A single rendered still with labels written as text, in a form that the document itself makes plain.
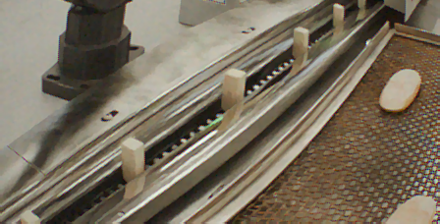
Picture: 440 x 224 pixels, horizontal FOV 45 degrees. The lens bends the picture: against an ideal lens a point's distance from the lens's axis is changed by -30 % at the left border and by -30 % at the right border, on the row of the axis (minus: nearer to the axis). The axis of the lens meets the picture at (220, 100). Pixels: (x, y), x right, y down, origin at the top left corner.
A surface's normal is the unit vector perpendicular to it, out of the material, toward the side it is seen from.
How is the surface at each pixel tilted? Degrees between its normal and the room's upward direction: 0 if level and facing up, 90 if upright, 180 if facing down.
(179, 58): 0
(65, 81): 0
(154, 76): 0
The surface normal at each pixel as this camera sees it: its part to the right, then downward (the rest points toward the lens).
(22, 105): 0.09, -0.89
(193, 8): -0.49, 0.35
